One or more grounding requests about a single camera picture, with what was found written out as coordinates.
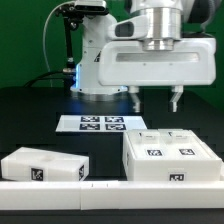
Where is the white cabinet body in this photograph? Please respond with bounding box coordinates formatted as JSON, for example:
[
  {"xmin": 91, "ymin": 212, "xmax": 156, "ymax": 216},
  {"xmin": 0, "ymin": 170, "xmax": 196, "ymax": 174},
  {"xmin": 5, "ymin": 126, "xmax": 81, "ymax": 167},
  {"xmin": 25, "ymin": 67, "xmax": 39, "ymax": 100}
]
[{"xmin": 122, "ymin": 130, "xmax": 222, "ymax": 182}]

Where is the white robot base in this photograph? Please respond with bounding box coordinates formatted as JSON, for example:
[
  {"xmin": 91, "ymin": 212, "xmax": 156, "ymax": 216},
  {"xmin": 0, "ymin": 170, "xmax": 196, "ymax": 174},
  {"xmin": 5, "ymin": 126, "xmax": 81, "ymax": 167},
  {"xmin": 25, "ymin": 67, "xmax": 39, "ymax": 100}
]
[{"xmin": 70, "ymin": 15, "xmax": 127, "ymax": 101}]

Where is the black camera stand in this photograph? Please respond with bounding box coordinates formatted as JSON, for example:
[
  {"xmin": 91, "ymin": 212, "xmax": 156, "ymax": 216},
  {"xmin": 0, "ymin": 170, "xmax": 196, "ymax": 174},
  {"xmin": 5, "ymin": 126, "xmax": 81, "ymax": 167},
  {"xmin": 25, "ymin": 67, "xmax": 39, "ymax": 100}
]
[{"xmin": 55, "ymin": 0, "xmax": 109, "ymax": 71}]

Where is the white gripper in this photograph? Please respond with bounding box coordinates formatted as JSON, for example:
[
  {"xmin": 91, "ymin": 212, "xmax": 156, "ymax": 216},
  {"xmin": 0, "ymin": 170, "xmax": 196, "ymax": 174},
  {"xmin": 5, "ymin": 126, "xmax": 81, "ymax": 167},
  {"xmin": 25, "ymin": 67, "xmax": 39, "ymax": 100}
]
[{"xmin": 98, "ymin": 38, "xmax": 216, "ymax": 113}]

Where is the white cabinet door panel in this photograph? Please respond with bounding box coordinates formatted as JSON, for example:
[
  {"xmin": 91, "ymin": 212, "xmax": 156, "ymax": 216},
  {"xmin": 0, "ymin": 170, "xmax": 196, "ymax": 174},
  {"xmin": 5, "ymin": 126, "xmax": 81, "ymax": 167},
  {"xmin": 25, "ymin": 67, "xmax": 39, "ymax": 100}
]
[
  {"xmin": 159, "ymin": 129, "xmax": 211, "ymax": 159},
  {"xmin": 129, "ymin": 130, "xmax": 168, "ymax": 159}
]

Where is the white front fence bar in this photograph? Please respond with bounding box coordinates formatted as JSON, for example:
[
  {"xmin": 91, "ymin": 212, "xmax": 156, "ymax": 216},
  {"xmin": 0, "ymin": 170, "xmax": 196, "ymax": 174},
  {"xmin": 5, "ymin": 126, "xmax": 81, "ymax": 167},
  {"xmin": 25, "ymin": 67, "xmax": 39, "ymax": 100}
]
[{"xmin": 0, "ymin": 181, "xmax": 224, "ymax": 210}]

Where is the white marker sheet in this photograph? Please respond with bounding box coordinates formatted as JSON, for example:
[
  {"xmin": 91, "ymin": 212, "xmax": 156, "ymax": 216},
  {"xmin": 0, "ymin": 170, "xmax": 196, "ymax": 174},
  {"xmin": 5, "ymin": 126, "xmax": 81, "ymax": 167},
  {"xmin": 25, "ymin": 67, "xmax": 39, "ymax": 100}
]
[{"xmin": 56, "ymin": 115, "xmax": 146, "ymax": 132}]

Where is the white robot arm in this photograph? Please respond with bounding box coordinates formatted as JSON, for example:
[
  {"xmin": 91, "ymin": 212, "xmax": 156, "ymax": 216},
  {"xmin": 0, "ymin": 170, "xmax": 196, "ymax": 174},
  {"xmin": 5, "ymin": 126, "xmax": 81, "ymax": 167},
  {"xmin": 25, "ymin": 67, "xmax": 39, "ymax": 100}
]
[{"xmin": 98, "ymin": 0, "xmax": 222, "ymax": 111}]

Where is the white cabinet top block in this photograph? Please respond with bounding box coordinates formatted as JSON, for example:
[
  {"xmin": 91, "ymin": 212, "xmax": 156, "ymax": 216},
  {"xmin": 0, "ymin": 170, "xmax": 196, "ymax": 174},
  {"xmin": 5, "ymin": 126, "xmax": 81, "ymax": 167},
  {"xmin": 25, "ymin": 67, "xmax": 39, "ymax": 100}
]
[{"xmin": 1, "ymin": 147, "xmax": 89, "ymax": 182}]

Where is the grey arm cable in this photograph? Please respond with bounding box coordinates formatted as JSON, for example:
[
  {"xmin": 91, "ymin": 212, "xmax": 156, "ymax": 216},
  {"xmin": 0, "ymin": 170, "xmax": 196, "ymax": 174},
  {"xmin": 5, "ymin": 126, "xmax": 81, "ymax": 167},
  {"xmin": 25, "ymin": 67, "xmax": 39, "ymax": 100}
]
[{"xmin": 199, "ymin": 0, "xmax": 224, "ymax": 33}]

